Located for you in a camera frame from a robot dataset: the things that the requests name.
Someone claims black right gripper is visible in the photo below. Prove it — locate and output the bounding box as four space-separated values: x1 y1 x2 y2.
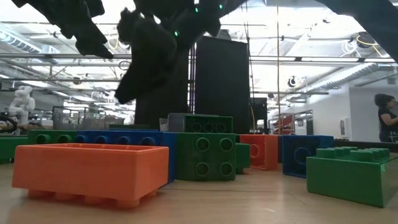
114 0 249 105

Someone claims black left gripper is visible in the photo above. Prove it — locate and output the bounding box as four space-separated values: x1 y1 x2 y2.
12 0 114 60

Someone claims green 2x4 toy brick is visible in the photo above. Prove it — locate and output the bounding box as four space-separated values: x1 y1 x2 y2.
27 129 78 146
183 114 234 134
306 146 398 208
235 142 251 175

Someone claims green 2x2 toy brick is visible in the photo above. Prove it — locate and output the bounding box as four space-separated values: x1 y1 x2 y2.
176 133 236 182
0 136 29 164

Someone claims orange 2x4 toy brick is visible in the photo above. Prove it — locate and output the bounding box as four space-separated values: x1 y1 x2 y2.
11 142 170 210

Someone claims grey mesh bin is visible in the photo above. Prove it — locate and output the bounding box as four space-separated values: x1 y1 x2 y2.
52 106 125 131

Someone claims black folding partition screen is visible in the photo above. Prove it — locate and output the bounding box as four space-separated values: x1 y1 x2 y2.
134 35 251 134

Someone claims blue 2x4 toy brick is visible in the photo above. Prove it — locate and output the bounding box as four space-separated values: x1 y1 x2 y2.
76 129 178 184

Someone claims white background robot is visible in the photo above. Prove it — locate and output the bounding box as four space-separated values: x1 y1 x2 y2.
7 85 37 125

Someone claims background wooden workbench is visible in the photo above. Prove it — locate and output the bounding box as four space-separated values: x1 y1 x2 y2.
0 123 52 135

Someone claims black background cabinet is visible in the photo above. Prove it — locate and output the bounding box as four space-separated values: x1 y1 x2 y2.
250 98 268 134

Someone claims orange 2x2 toy brick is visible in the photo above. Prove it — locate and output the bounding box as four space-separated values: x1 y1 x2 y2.
239 134 279 171

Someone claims red background shelf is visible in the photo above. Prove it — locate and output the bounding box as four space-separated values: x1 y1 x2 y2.
272 114 295 135

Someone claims blue 2x2 toy brick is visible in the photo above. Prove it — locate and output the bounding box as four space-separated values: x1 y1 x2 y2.
281 134 335 179

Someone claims person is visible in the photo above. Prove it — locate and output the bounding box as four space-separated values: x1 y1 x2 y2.
374 93 398 143

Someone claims white wall unit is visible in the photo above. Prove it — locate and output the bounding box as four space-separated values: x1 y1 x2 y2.
338 116 351 139

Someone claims ceiling reel with yellow cable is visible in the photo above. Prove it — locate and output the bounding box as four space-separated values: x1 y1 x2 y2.
356 30 377 49

